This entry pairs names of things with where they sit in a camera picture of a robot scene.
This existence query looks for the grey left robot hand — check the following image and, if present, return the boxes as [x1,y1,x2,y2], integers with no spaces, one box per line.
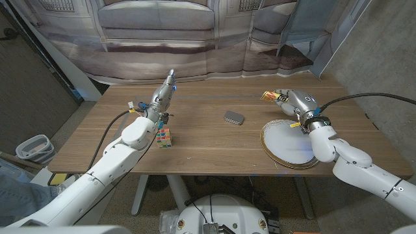
[142,68,178,129]

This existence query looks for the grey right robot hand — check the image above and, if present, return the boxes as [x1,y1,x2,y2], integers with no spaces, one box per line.
[272,88,323,127]

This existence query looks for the yellow bumper sticker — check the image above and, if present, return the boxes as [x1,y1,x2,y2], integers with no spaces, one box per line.
[261,90,289,103]

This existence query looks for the multicoloured puzzle cube block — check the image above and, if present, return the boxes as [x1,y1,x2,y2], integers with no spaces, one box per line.
[155,128,173,149]

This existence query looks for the white gold-rimmed paper plate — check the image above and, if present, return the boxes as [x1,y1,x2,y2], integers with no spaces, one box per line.
[259,119,321,170]

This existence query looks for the small grey metal case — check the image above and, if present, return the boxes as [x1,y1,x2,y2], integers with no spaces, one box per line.
[223,110,246,126]

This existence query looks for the printed sofa room backdrop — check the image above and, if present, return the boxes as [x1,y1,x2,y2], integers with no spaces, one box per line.
[9,0,373,86]

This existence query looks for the black round floor fan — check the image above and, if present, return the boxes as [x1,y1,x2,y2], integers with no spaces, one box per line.
[146,175,169,192]

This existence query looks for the white table leg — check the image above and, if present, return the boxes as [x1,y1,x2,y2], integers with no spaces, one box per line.
[166,174,192,212]
[293,176,315,220]
[131,174,150,216]

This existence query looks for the clear plastic packaging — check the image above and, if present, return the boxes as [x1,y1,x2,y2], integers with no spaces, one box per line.
[159,209,180,233]

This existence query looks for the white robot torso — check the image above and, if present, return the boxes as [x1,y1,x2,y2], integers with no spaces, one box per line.
[174,194,270,234]

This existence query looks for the yellow black floor object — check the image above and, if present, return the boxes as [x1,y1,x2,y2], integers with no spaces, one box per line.
[48,173,69,187]

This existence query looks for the grey plastic basket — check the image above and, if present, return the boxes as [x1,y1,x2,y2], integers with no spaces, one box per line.
[15,134,57,165]

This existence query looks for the person's blue jeans leg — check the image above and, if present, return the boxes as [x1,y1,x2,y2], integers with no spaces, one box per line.
[0,168,59,225]

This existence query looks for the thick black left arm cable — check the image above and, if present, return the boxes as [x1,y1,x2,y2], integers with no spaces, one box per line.
[86,109,144,172]

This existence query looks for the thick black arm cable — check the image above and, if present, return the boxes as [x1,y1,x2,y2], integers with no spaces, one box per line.
[86,109,144,172]
[318,92,416,113]

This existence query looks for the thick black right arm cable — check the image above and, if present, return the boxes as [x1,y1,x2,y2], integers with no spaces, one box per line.
[318,92,416,113]

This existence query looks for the white backdrop frame post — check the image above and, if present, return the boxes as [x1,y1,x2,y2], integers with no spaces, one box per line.
[8,0,103,102]

